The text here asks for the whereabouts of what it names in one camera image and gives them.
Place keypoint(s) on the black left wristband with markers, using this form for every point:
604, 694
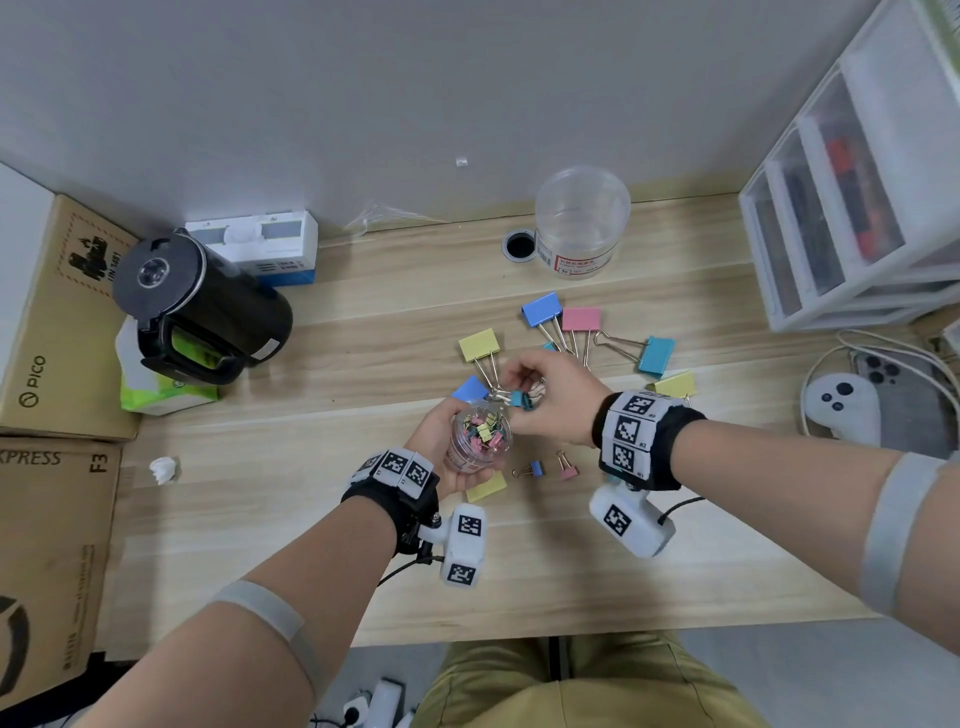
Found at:
382, 495

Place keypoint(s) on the small pink binder clip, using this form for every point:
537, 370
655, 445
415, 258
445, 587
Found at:
568, 471

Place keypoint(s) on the green tissue pack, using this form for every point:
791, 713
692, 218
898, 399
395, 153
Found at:
142, 397

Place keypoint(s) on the large brown cardboard box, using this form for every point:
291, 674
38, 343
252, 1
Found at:
52, 570

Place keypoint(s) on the person's olive trousers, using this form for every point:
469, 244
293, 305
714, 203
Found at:
562, 697

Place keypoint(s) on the pile of colourful binder clips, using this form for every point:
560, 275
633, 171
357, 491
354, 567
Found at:
541, 309

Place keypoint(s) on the white cabinet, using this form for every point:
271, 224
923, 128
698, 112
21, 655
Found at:
19, 262

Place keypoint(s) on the crumpled white paper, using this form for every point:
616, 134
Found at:
163, 470

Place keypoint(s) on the small clear plastic jar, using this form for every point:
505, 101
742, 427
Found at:
459, 459

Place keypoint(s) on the white game controller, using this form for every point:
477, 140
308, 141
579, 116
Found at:
847, 409

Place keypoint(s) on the black electric kettle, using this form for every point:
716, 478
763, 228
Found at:
240, 315

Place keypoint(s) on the white and blue box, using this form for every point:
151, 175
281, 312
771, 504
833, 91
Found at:
289, 247

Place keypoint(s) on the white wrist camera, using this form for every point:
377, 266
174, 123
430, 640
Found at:
637, 529
461, 547

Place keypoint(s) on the large yellow binder clip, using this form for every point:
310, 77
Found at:
478, 345

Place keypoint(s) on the cluster of small colourful clips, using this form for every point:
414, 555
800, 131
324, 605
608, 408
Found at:
484, 431

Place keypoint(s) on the person's left forearm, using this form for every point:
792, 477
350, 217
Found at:
315, 570

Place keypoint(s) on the grey smartphone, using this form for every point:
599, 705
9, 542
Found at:
907, 405

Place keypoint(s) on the person's right hand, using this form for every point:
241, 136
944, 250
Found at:
562, 397

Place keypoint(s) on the white power strip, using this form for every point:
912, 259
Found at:
386, 701

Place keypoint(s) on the small blue binder clip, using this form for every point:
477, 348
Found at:
536, 469

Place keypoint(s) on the small brown cardboard box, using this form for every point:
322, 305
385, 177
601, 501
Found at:
52, 352

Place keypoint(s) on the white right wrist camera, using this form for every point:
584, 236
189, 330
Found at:
637, 529

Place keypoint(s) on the black wristband with markers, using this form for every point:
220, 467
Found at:
382, 495
675, 442

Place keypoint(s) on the white plastic drawer unit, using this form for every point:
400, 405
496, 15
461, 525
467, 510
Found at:
885, 90

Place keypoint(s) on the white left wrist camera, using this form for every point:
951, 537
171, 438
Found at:
461, 547

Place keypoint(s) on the person's left hand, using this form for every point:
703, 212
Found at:
431, 442

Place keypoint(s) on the small teal binder clip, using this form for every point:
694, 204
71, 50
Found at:
523, 400

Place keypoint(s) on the large clear plastic jar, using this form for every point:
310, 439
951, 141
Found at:
581, 217

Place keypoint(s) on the person's right forearm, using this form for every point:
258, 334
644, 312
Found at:
765, 480

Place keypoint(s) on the clear plastic wrapper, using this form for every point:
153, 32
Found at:
375, 216

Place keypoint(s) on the black right wristband with markers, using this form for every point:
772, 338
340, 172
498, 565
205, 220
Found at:
675, 442

